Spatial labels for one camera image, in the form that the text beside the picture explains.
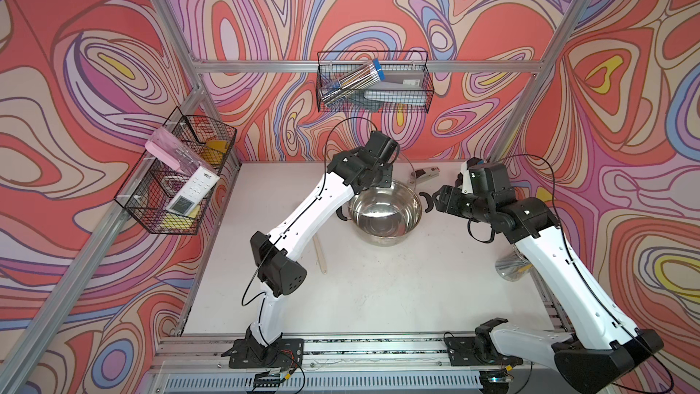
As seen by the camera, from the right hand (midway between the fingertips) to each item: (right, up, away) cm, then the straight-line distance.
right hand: (445, 206), depth 72 cm
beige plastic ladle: (-36, -18, +21) cm, 46 cm away
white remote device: (-66, +4, -4) cm, 66 cm away
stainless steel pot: (-15, -3, +5) cm, 16 cm away
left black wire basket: (-73, +5, -2) cm, 73 cm away
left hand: (-16, +9, +6) cm, 19 cm away
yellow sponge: (-65, +16, +6) cm, 68 cm away
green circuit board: (-48, -47, 0) cm, 67 cm away
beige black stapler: (+4, +10, +39) cm, 40 cm away
